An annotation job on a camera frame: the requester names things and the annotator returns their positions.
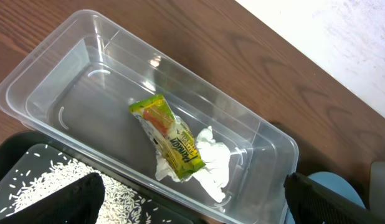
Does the clear plastic waste bin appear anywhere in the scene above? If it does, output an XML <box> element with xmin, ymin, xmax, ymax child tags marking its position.
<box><xmin>0</xmin><ymin>10</ymin><xmax>298</xmax><ymax>223</ymax></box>

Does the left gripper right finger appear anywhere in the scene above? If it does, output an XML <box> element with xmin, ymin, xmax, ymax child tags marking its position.
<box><xmin>283</xmin><ymin>172</ymin><xmax>385</xmax><ymax>224</ymax></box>

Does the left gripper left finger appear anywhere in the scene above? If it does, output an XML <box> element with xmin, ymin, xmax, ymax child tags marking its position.
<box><xmin>0</xmin><ymin>172</ymin><xmax>105</xmax><ymax>224</ymax></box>

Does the white napkin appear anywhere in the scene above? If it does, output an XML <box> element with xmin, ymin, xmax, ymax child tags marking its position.
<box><xmin>155</xmin><ymin>126</ymin><xmax>231</xmax><ymax>203</ymax></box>

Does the black waste tray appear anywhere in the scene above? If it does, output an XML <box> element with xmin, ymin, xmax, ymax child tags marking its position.
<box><xmin>0</xmin><ymin>131</ymin><xmax>205</xmax><ymax>224</ymax></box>

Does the white rice pile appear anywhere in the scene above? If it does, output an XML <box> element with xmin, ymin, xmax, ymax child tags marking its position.
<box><xmin>0</xmin><ymin>144</ymin><xmax>176</xmax><ymax>223</ymax></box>

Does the yellow green snack wrapper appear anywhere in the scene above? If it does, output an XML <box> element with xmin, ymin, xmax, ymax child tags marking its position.
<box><xmin>129</xmin><ymin>94</ymin><xmax>206</xmax><ymax>180</ymax></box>

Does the dark blue plate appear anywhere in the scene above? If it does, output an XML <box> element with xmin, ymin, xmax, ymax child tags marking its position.
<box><xmin>284</xmin><ymin>171</ymin><xmax>366</xmax><ymax>224</ymax></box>

